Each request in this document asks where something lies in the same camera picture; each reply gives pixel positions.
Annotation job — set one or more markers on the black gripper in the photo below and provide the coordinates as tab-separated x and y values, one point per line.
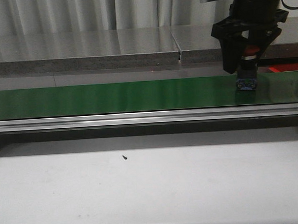
250	22

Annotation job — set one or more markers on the red push button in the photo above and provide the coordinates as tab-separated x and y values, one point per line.
247	69

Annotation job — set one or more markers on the red plastic tray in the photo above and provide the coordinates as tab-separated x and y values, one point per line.
284	68

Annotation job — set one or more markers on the green conveyor belt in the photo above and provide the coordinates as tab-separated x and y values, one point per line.
170	94

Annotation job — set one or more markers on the grey stone counter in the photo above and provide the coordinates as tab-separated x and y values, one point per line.
113	56

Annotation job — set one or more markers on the white pleated curtain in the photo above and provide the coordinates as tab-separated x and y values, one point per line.
27	17

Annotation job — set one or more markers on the aluminium conveyor frame rail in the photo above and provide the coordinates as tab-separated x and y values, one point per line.
246	111

